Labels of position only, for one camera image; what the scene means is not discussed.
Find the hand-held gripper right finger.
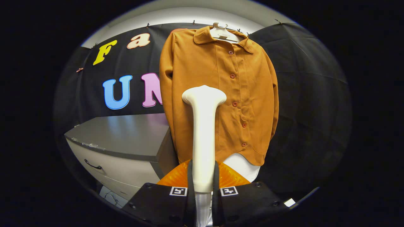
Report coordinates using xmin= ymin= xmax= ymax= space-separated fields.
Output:
xmin=211 ymin=160 xmax=299 ymax=227

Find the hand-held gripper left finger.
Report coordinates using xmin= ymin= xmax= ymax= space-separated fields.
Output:
xmin=122 ymin=159 xmax=197 ymax=227

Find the white garment steamer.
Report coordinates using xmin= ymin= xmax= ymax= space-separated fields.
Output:
xmin=181 ymin=84 xmax=227 ymax=227

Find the orange button-up shirt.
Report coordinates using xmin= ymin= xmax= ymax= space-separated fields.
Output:
xmin=159 ymin=26 xmax=279 ymax=166

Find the white clothes hanger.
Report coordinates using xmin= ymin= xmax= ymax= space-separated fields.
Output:
xmin=210 ymin=22 xmax=241 ymax=43

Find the grey drawer cabinet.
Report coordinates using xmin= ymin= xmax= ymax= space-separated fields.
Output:
xmin=64 ymin=113 xmax=179 ymax=201

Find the black backdrop cloth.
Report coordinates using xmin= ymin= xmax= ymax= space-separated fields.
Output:
xmin=54 ymin=22 xmax=352 ymax=202

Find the row of black clips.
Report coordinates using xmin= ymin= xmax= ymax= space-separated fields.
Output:
xmin=92 ymin=19 xmax=283 ymax=49

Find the white box with cables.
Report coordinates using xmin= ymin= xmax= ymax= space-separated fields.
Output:
xmin=99 ymin=185 xmax=128 ymax=208

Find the black drawer handle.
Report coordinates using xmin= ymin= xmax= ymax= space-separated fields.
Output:
xmin=84 ymin=159 xmax=103 ymax=170

